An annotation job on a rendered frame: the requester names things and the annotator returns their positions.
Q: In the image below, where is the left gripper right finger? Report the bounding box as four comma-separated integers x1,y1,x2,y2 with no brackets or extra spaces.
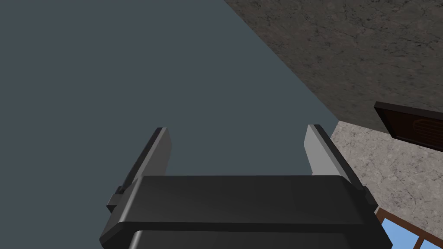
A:
303,124,379,210

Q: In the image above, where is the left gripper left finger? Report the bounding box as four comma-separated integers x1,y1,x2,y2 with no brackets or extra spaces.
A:
106,127,173,213

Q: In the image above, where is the brown framed window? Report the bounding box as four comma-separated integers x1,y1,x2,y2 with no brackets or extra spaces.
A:
376,207,443,249

